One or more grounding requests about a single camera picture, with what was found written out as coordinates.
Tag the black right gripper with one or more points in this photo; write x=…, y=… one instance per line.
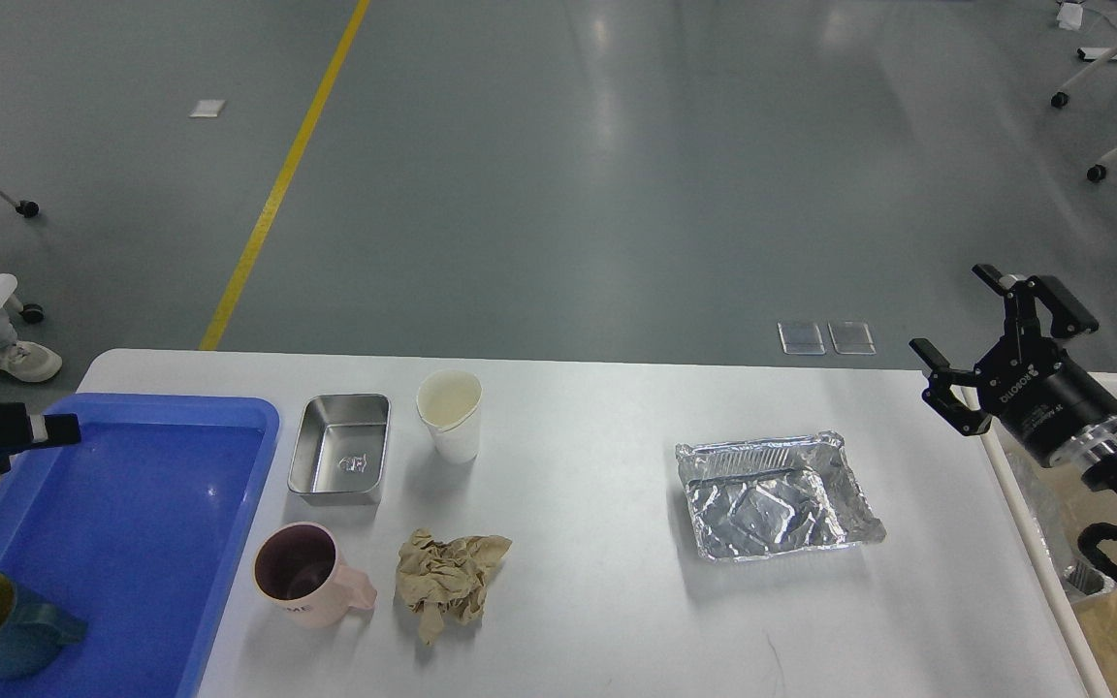
x=1027, y=380

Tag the stainless steel rectangular container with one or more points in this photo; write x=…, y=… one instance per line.
x=340, y=452

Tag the pink ceramic mug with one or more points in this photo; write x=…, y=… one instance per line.
x=300, y=568

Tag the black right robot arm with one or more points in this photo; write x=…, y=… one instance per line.
x=1094, y=453

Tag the right clear floor plate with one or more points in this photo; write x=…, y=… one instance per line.
x=852, y=338

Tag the clear floor plate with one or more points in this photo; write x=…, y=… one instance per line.
x=852, y=338
x=801, y=338

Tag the left clear floor plate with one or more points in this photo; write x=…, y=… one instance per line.
x=801, y=338

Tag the aluminium foil tray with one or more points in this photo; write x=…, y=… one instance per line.
x=754, y=500

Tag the white paper cup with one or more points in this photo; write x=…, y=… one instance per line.
x=448, y=403

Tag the crumpled brown paper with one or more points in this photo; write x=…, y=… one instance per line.
x=438, y=581

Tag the white paper on floor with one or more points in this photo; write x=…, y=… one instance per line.
x=207, y=109

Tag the blue plastic tray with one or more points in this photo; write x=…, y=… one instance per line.
x=138, y=529

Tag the white sneaker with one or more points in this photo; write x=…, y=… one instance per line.
x=31, y=363

